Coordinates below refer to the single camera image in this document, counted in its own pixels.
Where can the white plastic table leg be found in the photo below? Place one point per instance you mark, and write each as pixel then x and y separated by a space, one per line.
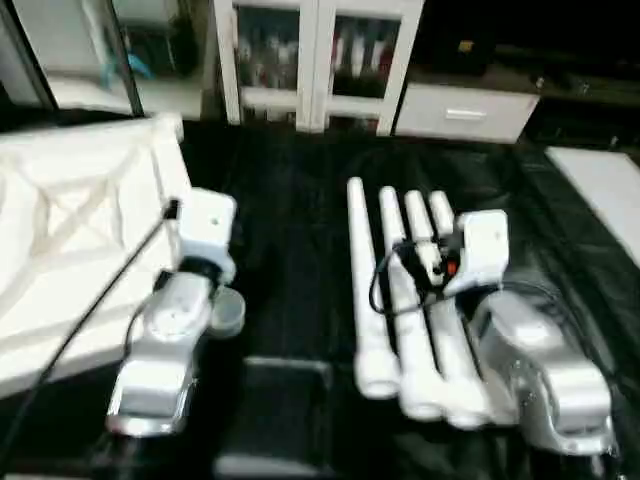
pixel 440 205
pixel 450 350
pixel 410 340
pixel 368 320

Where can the white plastic table top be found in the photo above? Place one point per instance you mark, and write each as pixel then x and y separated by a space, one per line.
pixel 80 250

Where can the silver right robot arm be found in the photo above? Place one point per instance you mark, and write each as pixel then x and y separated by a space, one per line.
pixel 540 370

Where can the black plastic mat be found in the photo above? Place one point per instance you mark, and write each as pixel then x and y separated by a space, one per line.
pixel 290 250

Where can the white drawer unit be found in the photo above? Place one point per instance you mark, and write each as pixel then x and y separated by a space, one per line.
pixel 465 110

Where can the white side table black legs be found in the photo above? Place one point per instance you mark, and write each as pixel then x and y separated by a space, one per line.
pixel 600 190

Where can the black box device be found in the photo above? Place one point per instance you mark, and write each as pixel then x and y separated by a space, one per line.
pixel 455 35

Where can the white glass door cabinet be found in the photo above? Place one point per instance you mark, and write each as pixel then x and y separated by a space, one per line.
pixel 315 60

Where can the teal floor stand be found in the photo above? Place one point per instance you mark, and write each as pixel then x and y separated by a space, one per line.
pixel 140 65

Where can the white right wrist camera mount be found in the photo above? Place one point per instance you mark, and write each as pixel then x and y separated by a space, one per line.
pixel 480 245

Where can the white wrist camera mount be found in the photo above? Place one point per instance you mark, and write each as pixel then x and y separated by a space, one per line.
pixel 480 245
pixel 210 225

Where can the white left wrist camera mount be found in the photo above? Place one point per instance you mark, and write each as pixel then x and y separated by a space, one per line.
pixel 210 225

